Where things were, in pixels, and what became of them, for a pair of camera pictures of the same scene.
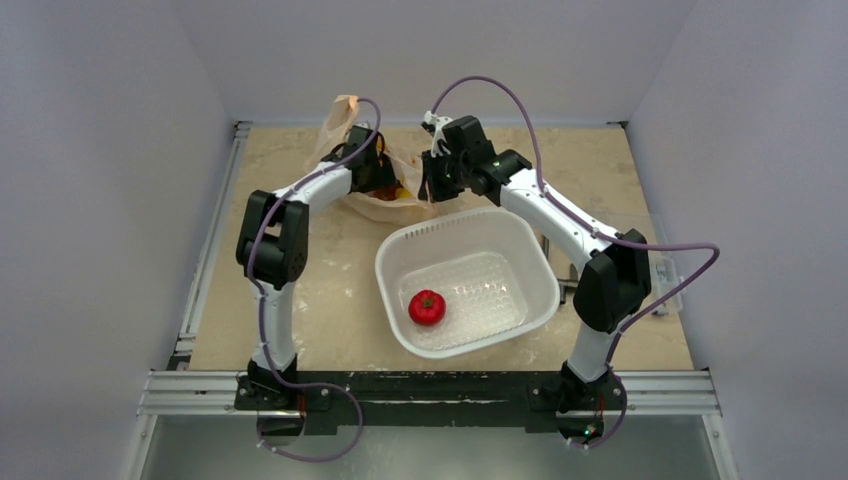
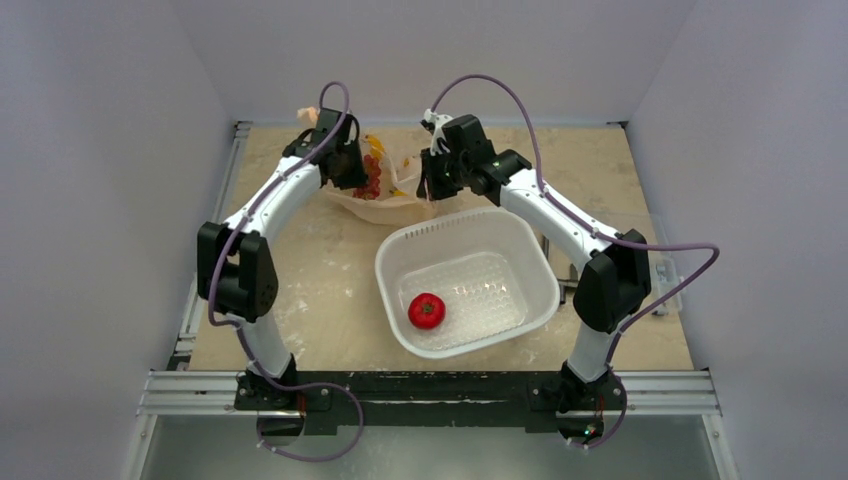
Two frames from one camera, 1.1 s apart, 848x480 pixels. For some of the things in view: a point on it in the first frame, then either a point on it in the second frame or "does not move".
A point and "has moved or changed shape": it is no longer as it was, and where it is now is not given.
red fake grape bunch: x=387 y=194 has moved or changed shape
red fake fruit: x=427 y=307 does not move
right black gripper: x=433 y=177 does not move
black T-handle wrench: x=572 y=282 does not move
